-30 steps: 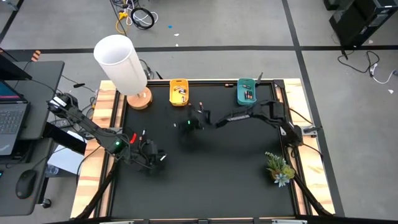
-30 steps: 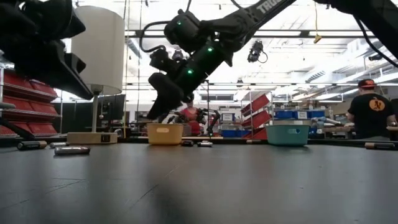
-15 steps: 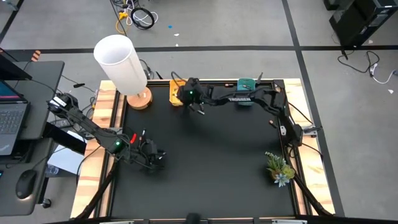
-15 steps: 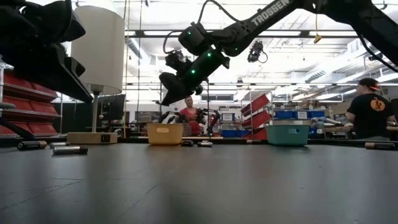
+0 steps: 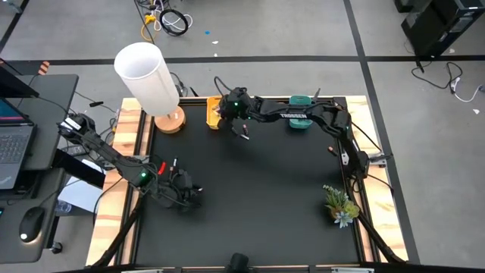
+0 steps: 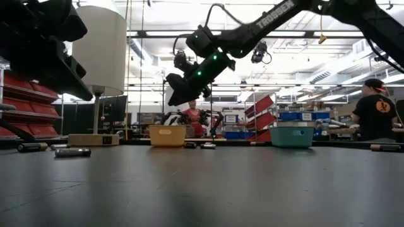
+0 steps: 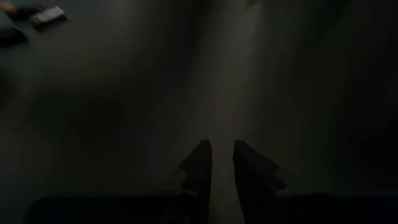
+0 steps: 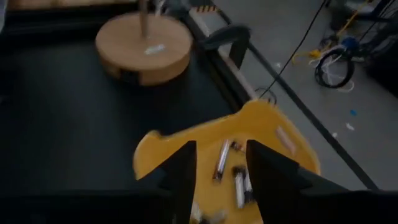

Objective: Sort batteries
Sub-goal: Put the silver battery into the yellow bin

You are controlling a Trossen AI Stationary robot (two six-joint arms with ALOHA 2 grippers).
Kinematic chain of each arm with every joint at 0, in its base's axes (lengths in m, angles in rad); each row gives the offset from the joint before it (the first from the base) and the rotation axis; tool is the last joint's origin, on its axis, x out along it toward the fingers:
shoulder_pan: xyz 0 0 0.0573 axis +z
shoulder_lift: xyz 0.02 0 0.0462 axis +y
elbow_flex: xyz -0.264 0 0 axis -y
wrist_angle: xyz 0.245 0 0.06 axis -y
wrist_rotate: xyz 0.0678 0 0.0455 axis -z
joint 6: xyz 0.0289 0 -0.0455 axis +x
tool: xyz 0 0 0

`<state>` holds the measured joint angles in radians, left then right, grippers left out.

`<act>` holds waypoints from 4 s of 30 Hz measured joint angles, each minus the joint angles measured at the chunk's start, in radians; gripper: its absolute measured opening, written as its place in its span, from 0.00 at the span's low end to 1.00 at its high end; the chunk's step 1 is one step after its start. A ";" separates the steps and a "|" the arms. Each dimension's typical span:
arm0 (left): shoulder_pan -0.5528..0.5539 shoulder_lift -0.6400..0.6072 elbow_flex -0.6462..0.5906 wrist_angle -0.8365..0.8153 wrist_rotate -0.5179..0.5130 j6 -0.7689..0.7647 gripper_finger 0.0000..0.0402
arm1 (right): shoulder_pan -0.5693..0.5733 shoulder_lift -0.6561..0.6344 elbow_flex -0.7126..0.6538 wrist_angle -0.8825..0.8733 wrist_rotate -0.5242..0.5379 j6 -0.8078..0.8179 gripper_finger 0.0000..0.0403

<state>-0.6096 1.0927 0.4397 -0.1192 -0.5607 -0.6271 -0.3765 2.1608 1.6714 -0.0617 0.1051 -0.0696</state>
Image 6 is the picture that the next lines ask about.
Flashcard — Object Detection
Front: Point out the blue plastic crate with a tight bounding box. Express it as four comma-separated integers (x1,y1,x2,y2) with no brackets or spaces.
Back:
225,131,255,140

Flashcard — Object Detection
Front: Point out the blue bin shelf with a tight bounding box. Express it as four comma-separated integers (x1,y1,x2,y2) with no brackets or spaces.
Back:
278,112,331,122

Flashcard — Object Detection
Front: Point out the black stand frame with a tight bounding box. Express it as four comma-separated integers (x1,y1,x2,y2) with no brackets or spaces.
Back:
162,80,213,139

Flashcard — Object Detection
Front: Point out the yellow plastic bin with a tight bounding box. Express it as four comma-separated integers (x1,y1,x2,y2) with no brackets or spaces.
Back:
148,124,187,148

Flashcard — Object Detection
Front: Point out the white shade wooden lamp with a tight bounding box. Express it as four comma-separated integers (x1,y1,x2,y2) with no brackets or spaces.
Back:
68,3,128,147

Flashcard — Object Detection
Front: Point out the black aluminium table frame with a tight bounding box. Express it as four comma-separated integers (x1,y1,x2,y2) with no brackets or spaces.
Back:
0,138,404,149

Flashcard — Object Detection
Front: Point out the person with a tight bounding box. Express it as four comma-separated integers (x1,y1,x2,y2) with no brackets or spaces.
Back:
351,78,399,142
182,100,206,138

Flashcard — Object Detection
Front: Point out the teal plastic bin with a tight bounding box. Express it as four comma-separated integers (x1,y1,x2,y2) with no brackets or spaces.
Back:
269,126,316,149

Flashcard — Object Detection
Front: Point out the black diagonal frame strut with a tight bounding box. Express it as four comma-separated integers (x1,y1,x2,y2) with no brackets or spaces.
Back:
0,120,35,142

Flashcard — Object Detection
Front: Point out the red storage bin rack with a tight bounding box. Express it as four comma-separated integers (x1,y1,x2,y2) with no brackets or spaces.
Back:
0,71,62,139
244,94,276,142

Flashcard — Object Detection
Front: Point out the black ceiling camera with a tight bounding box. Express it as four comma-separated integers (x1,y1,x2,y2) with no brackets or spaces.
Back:
251,41,273,65

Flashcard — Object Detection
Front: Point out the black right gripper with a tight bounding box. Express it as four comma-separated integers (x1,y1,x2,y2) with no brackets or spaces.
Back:
166,52,236,107

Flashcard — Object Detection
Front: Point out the black monitor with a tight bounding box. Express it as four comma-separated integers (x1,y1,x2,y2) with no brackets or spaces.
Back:
110,95,128,123

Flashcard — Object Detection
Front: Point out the wooden table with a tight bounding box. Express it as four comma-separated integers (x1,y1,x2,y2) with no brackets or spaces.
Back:
328,127,357,135

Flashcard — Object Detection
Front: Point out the black overhead light bar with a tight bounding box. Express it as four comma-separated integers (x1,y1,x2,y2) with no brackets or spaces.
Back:
128,30,404,39

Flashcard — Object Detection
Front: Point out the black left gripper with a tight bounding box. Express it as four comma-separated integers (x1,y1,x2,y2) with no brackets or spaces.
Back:
0,0,94,102

